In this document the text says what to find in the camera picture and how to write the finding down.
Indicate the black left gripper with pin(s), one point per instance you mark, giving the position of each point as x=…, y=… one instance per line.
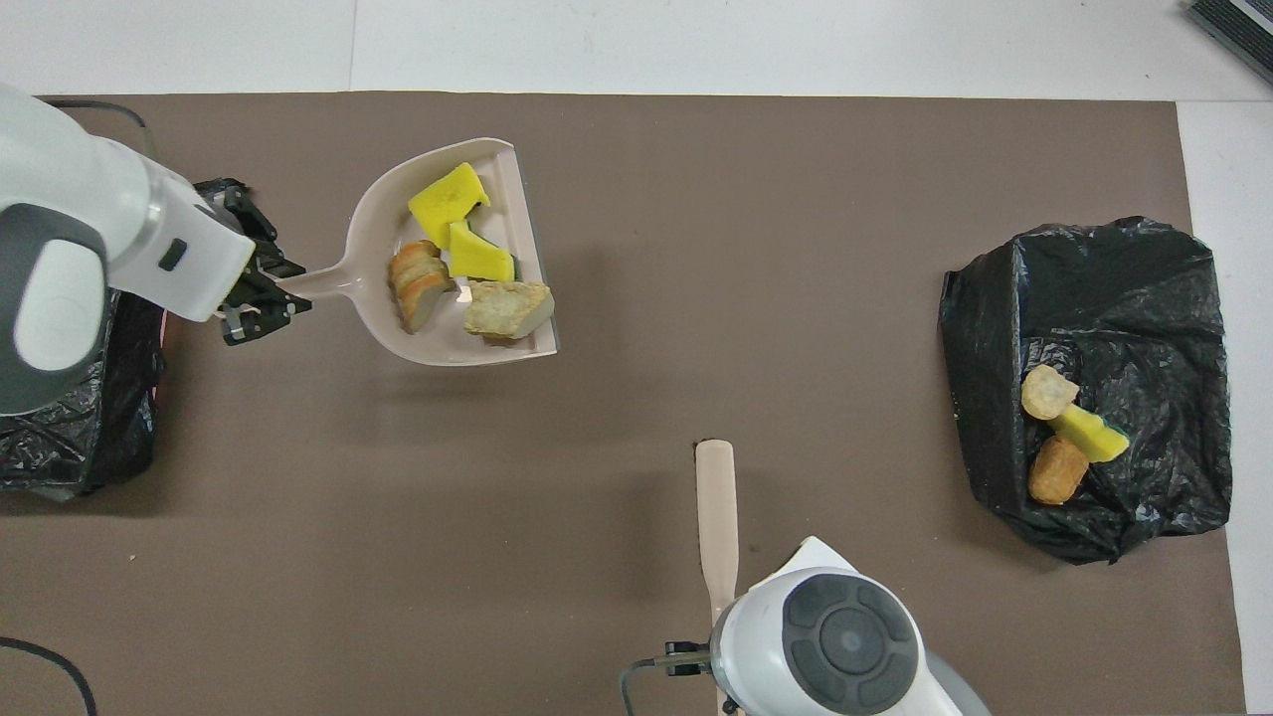
x=249, y=224

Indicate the beige plastic dustpan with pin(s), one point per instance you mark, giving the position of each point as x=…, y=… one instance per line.
x=378, y=219

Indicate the beige hand brush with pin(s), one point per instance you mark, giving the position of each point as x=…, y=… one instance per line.
x=716, y=517

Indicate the striped bread roll piece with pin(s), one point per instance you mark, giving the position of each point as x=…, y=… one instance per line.
x=418, y=288

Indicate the small yellow sponge wedge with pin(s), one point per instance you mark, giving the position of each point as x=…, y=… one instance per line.
x=479, y=261

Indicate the brown fried croquette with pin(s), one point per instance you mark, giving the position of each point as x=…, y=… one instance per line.
x=1056, y=471

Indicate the pale round bread chunk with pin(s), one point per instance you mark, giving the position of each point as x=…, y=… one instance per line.
x=1046, y=393

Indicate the large yellow sponge piece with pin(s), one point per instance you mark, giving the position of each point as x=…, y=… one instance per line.
x=1089, y=433

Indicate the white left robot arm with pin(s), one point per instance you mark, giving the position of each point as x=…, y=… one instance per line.
x=60, y=199

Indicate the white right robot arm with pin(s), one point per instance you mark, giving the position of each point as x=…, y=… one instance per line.
x=776, y=636

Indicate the pink plastic bin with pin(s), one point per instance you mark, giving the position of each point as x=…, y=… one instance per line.
x=162, y=328

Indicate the black plastic trash bag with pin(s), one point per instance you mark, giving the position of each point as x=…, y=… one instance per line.
x=1144, y=298
x=80, y=447

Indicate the brown table mat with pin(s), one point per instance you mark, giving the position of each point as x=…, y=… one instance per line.
x=696, y=249

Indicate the dark grey ribbed box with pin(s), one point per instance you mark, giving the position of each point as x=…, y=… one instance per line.
x=1238, y=25

